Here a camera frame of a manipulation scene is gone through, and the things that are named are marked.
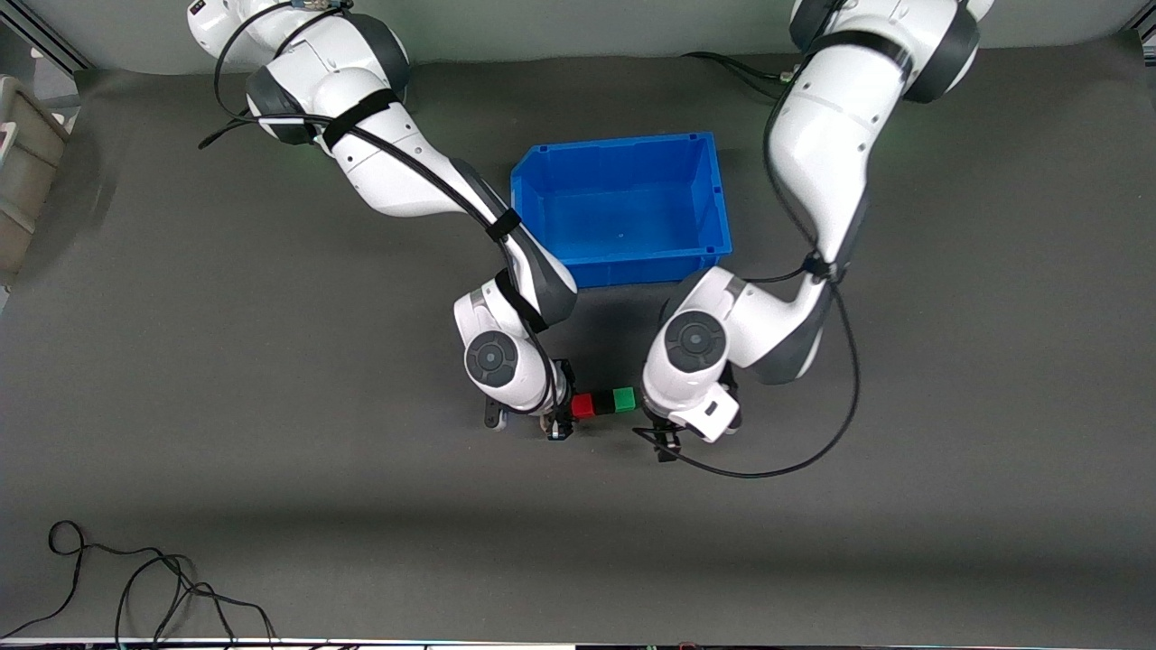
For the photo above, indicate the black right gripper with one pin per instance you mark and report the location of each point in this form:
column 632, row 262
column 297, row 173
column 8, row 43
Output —
column 562, row 408

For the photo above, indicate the small red cube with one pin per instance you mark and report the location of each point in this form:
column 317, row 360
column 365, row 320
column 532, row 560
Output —
column 582, row 405

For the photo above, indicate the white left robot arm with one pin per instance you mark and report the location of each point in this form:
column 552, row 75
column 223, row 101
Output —
column 831, row 135

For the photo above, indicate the blue plastic storage bin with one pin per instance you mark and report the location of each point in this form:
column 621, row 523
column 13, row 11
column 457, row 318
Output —
column 623, row 208

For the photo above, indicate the beige plastic crate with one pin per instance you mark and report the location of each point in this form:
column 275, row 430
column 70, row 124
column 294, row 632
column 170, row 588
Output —
column 27, row 171

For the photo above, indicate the aluminium frame rail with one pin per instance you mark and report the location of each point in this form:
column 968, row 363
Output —
column 45, row 41
column 1140, row 32

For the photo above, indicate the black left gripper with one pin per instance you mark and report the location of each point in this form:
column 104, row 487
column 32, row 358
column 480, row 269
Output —
column 664, row 439

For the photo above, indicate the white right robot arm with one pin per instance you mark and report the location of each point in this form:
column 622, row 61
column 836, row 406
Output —
column 388, row 171

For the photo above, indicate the small green cube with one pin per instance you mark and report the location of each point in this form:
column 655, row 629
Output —
column 624, row 400

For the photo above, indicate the small black cube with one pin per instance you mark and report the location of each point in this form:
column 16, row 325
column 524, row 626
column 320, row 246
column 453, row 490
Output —
column 603, row 405

